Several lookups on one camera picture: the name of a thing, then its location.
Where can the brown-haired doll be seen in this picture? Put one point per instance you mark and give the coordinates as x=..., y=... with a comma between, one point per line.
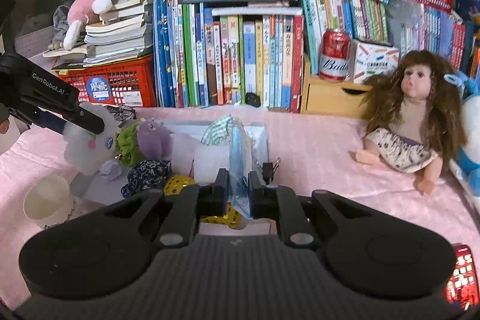
x=408, y=106

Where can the blue and white plush toy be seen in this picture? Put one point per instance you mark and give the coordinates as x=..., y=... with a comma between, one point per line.
x=470, y=140

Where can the yellow perforated ball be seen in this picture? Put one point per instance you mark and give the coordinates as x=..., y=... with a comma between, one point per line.
x=178, y=185

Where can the stack of worn books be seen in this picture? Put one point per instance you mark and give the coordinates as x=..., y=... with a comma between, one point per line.
x=120, y=35

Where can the person's left hand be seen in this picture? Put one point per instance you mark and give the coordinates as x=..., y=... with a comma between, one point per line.
x=3, y=125

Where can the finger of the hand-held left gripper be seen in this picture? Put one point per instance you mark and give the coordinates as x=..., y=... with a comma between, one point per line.
x=88, y=121
x=52, y=122

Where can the pink plush toy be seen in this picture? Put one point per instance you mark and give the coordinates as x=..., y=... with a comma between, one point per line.
x=86, y=10

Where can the pink quilted tablecloth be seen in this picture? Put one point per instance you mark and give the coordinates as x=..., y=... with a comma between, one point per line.
x=322, y=155

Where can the purple plush toy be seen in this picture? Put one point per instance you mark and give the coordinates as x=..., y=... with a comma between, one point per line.
x=154, y=140

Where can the row of tall picture books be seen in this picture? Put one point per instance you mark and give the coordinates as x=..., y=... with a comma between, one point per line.
x=225, y=57

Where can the large white paper cup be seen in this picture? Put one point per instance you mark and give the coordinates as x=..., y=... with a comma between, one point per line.
x=47, y=202

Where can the row of red-blue books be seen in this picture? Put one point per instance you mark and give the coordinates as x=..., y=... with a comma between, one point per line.
x=438, y=35

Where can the grey cardboard box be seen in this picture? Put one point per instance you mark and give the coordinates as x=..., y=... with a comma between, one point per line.
x=253, y=134

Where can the light blue crumpled tissue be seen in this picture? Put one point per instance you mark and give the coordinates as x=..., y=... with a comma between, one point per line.
x=109, y=170

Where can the red smartphone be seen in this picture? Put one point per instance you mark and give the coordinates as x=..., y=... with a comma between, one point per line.
x=463, y=275

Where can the small black box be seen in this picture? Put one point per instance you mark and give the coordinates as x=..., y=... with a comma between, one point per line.
x=252, y=99

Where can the green patterned cloth hat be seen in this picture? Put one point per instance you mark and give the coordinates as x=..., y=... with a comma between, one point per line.
x=219, y=128

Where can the row of thin green books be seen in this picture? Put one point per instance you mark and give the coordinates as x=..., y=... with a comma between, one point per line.
x=345, y=16

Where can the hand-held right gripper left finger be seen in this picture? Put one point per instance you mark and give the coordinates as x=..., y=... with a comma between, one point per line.
x=213, y=196

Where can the red beer can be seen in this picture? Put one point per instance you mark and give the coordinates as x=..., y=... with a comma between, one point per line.
x=334, y=55

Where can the white printed carton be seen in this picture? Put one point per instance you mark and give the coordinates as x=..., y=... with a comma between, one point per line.
x=375, y=59

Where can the grey plush toy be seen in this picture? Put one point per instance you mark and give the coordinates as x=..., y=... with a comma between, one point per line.
x=60, y=24

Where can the red plastic crate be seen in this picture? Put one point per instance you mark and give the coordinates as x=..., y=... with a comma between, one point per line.
x=120, y=80

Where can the dark floral scrunchie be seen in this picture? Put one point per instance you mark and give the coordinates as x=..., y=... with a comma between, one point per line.
x=146, y=173

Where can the blue plastic packet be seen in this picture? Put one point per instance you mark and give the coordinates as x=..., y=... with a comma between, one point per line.
x=239, y=170

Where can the small wooden drawer box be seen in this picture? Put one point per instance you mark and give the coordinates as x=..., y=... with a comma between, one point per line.
x=330, y=98

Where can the grey plastic bag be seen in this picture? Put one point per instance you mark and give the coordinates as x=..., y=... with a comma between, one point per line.
x=403, y=20

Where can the black binder clip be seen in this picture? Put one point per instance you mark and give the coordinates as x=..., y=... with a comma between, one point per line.
x=270, y=170

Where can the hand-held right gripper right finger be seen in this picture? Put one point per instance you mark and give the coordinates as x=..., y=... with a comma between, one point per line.
x=258, y=200

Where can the green scrunchie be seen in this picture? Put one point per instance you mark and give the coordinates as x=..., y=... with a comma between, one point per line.
x=129, y=143

